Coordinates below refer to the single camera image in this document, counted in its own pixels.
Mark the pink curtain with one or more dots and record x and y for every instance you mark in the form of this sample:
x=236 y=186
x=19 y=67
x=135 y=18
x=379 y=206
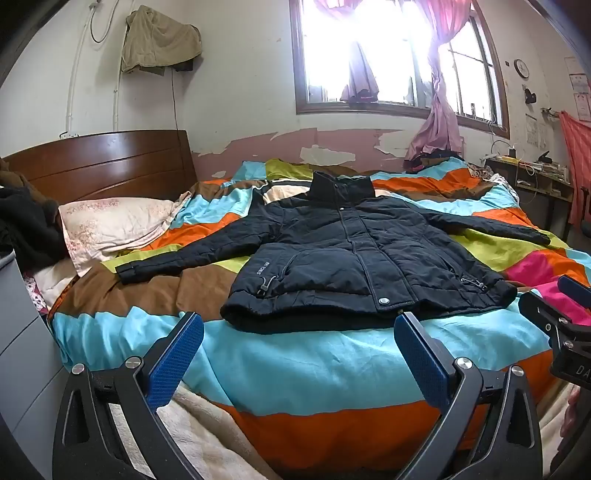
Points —
x=438 y=120

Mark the beige cloth on wall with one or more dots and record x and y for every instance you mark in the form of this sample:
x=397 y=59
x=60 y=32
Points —
x=159 y=41

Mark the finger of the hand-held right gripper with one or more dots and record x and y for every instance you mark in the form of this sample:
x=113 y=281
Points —
x=554 y=318
x=575 y=289

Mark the round wall clock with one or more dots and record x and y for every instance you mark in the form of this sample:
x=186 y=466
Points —
x=521 y=68

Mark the purple hanging garment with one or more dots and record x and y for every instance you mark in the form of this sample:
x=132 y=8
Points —
x=360 y=78

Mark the white wall pipe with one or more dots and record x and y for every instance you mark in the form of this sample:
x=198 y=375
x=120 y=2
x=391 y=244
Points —
x=71 y=83

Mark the cream fleece blanket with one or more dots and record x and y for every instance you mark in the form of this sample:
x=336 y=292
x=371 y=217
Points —
x=207 y=443

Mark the dark navy padded jacket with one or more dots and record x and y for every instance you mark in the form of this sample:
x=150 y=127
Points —
x=332 y=249

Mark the paper sheets on wall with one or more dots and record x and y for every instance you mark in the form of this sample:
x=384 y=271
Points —
x=579 y=87

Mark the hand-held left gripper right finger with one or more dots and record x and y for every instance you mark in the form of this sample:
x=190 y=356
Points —
x=422 y=364

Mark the pale floral pillow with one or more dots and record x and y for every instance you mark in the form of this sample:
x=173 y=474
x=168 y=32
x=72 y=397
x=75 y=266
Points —
x=106 y=226

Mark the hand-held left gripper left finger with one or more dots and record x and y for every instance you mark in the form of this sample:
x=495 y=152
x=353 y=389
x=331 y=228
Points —
x=178 y=355

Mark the dark clothes pile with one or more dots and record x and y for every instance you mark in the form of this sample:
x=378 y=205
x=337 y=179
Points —
x=27 y=221

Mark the wooden desk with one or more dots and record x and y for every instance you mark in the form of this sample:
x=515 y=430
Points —
x=545 y=184

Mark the red orange hanging cloth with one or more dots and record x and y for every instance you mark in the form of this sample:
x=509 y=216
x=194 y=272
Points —
x=577 y=152

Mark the brown wooden headboard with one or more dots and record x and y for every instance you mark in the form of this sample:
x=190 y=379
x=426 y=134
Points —
x=92 y=161

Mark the clothes heap under curtain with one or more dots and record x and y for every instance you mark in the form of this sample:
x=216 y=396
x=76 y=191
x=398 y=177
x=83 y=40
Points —
x=434 y=161

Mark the black wall fixture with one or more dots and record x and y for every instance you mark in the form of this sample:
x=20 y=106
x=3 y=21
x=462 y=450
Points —
x=530 y=96

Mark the white red floral cloth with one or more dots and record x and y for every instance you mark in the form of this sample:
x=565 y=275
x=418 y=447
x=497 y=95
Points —
x=46 y=286

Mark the small wall calendar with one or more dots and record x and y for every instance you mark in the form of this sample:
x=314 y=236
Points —
x=532 y=130

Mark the colourful patchwork quilt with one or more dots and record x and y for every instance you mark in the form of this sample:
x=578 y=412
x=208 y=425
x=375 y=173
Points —
x=286 y=369

